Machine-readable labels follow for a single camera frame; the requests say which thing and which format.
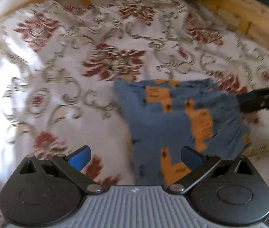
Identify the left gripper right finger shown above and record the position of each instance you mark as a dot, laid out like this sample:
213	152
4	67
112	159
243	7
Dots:
201	166

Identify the floral white bedspread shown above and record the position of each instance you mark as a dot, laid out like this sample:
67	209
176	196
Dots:
58	65

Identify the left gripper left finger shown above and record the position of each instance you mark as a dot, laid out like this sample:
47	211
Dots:
70	166

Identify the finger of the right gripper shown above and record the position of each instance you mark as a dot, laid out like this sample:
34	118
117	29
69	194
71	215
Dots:
253	101

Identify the blue orange patterned pants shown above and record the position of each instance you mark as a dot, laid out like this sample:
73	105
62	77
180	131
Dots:
166	115

